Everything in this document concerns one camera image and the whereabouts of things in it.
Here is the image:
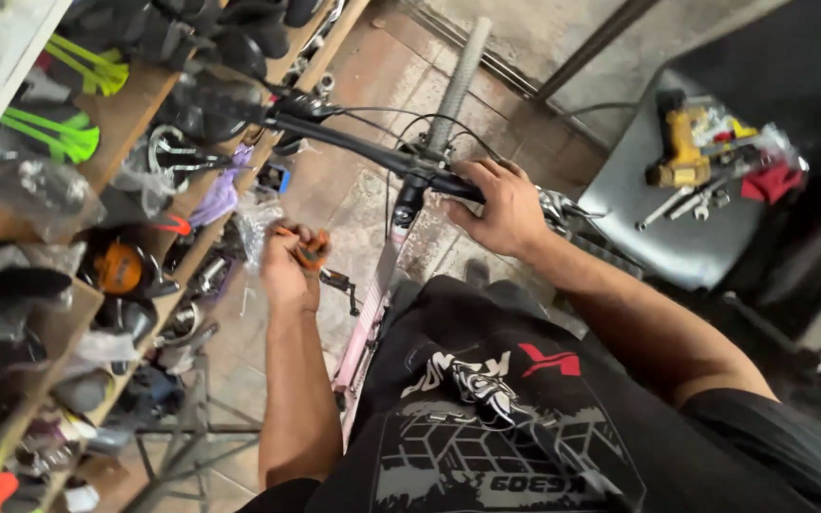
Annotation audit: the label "person's right hand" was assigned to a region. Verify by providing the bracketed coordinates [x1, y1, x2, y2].
[445, 158, 561, 262]

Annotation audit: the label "person's left hand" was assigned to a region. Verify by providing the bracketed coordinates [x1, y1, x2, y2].
[259, 221, 332, 314]

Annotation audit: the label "orange-handled pliers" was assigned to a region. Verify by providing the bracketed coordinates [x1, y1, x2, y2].
[273, 225, 332, 272]

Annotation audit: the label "black bicycle handlebar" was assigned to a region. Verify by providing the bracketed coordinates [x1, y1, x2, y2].
[262, 96, 487, 229]

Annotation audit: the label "black bicycle pedal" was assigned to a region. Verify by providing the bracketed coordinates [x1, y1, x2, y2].
[318, 267, 362, 319]

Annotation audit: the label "person's grey shoe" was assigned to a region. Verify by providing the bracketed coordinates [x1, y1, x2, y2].
[463, 258, 492, 290]

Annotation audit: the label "grey bicycle tyre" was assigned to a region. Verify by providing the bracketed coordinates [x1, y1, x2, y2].
[425, 17, 494, 155]

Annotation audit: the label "grey metal stand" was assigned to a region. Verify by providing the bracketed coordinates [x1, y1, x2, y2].
[121, 348, 266, 513]

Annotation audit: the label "wooden shelf of bicycle parts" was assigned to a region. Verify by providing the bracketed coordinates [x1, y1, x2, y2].
[0, 0, 372, 513]

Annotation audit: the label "silver brake lever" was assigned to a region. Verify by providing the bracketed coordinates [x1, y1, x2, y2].
[537, 187, 607, 238]

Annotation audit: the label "silver wrench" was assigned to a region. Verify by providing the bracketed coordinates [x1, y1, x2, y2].
[635, 185, 697, 232]
[668, 178, 732, 222]

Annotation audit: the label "grey stool seat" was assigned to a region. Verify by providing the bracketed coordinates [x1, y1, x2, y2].
[577, 67, 776, 291]

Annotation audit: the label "yellow power drill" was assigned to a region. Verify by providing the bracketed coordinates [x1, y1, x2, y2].
[645, 88, 715, 190]

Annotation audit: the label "clear plastic bag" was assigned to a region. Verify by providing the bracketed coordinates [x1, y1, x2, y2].
[691, 105, 811, 174]

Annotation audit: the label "red cloth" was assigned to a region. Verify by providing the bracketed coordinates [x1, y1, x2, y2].
[740, 161, 805, 206]

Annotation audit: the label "pink bicycle frame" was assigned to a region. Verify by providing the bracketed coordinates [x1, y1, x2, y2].
[331, 214, 420, 444]

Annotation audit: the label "black bicycle cables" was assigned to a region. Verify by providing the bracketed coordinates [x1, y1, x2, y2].
[331, 105, 506, 239]

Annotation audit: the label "metal floor rail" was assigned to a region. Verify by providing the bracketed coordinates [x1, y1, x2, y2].
[402, 0, 662, 104]

